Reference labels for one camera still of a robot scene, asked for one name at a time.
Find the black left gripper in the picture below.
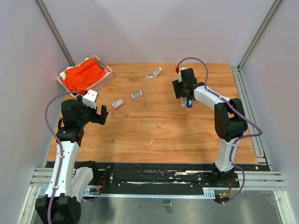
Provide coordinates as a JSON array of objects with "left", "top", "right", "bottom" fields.
[{"left": 77, "top": 95, "right": 108, "bottom": 126}]

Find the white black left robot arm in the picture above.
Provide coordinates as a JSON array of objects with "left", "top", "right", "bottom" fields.
[{"left": 35, "top": 97, "right": 108, "bottom": 224}]

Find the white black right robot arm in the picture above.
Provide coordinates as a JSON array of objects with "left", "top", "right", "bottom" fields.
[{"left": 172, "top": 67, "right": 248, "bottom": 188}]

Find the grey white stapler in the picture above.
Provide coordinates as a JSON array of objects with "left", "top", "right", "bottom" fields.
[{"left": 180, "top": 97, "right": 188, "bottom": 107}]

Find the pink plastic basket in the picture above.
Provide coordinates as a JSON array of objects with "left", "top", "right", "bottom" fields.
[{"left": 57, "top": 56, "right": 113, "bottom": 91}]

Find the orange cloth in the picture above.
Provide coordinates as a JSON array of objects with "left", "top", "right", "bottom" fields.
[{"left": 63, "top": 58, "right": 107, "bottom": 91}]

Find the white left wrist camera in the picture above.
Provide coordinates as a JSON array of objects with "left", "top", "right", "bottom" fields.
[{"left": 82, "top": 90, "right": 99, "bottom": 109}]

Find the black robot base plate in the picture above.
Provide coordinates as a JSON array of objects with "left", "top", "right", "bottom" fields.
[{"left": 44, "top": 161, "right": 250, "bottom": 195}]

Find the grey slotted cable duct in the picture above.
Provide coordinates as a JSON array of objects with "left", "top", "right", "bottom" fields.
[{"left": 83, "top": 188, "right": 216, "bottom": 199}]

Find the left aluminium frame post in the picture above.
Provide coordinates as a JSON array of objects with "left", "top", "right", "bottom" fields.
[{"left": 34, "top": 0, "right": 75, "bottom": 66}]

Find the aluminium frame post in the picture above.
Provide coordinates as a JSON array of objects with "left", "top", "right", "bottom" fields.
[
  {"left": 237, "top": 0, "right": 284, "bottom": 70},
  {"left": 34, "top": 0, "right": 75, "bottom": 66}
]

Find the right aluminium frame post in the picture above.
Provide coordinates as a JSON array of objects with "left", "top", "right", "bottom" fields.
[{"left": 237, "top": 0, "right": 284, "bottom": 70}]

